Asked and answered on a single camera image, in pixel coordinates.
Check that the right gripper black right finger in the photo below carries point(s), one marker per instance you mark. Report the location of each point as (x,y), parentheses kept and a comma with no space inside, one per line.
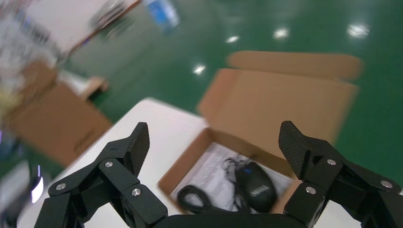
(318,176)

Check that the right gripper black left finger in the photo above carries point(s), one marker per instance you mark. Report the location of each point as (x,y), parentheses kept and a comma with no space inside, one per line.
(126,185)

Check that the brown cardboard storage box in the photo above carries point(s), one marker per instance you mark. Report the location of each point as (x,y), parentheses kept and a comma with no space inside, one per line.
(270,104)

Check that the black computer mouse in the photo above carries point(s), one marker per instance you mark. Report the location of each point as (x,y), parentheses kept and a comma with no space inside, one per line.
(256,188)

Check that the white printed manual sheet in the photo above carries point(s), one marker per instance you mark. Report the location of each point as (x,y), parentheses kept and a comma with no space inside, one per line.
(211,176)

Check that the large closed cardboard carton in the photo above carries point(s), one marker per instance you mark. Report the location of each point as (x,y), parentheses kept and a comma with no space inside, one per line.
(53,122)

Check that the white machine with light strip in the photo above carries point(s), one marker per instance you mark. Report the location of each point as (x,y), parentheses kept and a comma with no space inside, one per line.
(19,185)

